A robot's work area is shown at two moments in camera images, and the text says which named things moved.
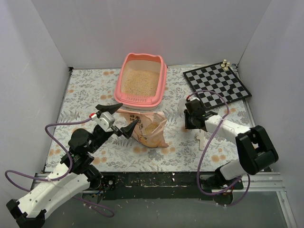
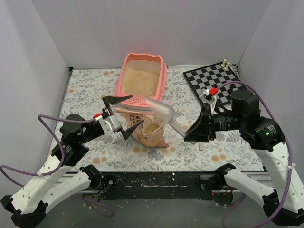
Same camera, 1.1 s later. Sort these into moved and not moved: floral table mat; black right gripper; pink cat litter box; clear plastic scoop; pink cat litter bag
Moved: black right gripper; clear plastic scoop
Not moved: floral table mat; pink cat litter box; pink cat litter bag
